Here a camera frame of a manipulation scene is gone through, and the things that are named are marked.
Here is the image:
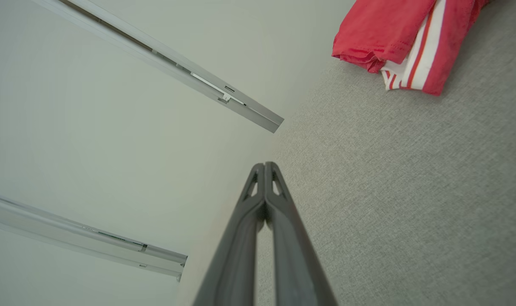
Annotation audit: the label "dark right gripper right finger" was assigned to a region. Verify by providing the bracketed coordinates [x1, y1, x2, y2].
[264, 161, 338, 306]

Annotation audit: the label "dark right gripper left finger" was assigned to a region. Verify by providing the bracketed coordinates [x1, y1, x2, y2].
[193, 163, 267, 306]

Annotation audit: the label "red shorts with white stripes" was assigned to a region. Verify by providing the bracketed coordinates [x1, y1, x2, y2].
[332, 0, 492, 96]

